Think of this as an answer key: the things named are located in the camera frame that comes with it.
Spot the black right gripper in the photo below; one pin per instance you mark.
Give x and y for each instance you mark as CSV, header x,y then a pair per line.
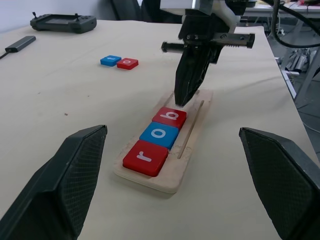
x,y
200,28

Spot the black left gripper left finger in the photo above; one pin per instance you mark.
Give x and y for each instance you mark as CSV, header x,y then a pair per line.
x,y
55,185

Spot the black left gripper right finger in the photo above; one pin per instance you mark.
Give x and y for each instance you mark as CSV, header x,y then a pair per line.
x,y
285,180

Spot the red letter b block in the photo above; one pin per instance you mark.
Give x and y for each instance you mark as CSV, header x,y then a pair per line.
x,y
170,116

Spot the red letter o block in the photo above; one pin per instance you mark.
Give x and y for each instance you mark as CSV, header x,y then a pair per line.
x,y
127,63

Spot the light wooden letter tray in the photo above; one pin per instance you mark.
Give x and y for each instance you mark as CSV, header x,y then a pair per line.
x,y
190,140

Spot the blue letter o block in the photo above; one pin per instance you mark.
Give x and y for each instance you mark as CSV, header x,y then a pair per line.
x,y
160,133

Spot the blue letter t block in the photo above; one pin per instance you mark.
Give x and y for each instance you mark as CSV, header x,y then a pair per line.
x,y
110,60

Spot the red letter r block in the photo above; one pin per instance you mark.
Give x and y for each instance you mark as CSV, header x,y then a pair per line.
x,y
146,157

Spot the black office chair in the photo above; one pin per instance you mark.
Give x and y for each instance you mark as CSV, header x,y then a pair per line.
x,y
150,11

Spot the black handheld remote controller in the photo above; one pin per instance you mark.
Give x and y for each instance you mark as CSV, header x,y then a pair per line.
x,y
63,23

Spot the black rectangular adapter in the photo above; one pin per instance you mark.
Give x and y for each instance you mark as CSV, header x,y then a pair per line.
x,y
21,43

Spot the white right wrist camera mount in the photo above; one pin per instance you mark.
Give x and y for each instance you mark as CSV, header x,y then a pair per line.
x,y
228,13

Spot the grey metal desk frame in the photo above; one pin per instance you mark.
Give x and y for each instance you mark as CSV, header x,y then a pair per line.
x,y
308,75

